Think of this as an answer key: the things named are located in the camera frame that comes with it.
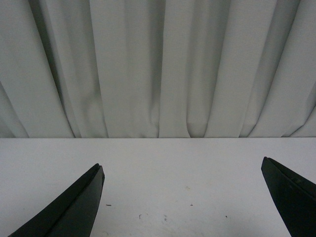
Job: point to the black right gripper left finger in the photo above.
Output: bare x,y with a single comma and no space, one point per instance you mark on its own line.
71,214

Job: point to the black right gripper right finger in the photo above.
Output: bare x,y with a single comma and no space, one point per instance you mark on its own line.
294,197

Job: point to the white pleated curtain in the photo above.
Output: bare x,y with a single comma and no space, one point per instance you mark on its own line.
157,68

